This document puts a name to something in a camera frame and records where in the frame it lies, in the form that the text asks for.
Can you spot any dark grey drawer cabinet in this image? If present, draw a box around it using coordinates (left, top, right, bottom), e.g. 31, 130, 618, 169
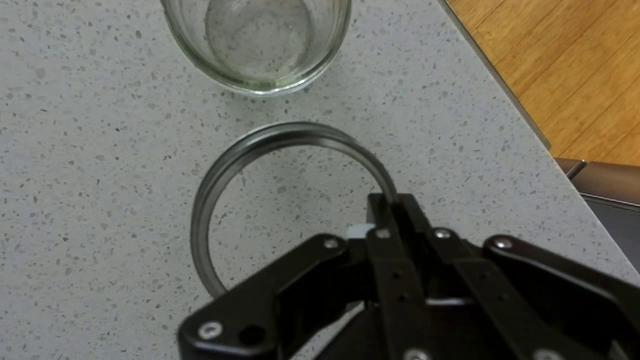
553, 157, 640, 276

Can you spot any clear glass jar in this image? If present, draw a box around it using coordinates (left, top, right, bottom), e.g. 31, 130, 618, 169
158, 0, 354, 98

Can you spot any metal jar lid ring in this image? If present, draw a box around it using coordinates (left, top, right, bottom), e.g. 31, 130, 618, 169
187, 121, 401, 300

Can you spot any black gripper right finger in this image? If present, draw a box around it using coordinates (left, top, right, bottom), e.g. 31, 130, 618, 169
393, 194, 640, 360

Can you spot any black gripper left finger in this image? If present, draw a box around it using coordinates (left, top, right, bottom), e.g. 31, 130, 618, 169
175, 192, 436, 360

